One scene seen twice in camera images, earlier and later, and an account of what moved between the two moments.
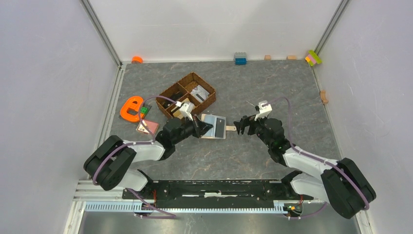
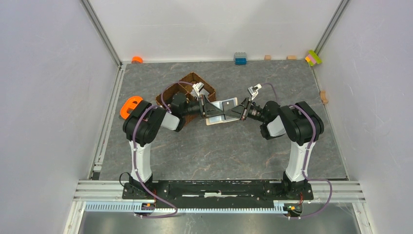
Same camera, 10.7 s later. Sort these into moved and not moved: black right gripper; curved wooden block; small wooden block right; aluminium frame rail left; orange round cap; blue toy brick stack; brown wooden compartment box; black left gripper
Moved: black right gripper; black left gripper
Not moved: blue toy brick stack; brown wooden compartment box; aluminium frame rail left; curved wooden block; orange round cap; small wooden block right
